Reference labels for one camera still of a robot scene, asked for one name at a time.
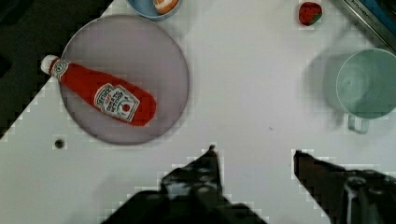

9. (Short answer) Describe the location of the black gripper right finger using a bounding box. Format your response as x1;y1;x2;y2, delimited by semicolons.
293;150;396;224

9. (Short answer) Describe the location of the blue bowl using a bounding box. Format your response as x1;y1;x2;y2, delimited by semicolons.
126;0;183;21

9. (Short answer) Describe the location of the orange white toy food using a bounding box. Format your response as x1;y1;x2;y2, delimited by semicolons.
152;0;178;15

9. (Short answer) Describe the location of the red toy strawberry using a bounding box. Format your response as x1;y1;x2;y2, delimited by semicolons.
298;2;322;26

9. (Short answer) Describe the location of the red plush ketchup bottle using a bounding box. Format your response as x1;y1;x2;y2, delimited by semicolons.
40;55;157;126

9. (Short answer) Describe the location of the grey round plate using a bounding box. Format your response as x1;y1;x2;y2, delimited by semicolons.
60;15;190;146

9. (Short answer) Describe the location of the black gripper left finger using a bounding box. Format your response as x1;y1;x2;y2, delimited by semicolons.
101;146;267;224

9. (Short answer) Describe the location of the light green plastic cup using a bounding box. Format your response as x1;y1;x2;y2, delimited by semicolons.
323;49;395;134

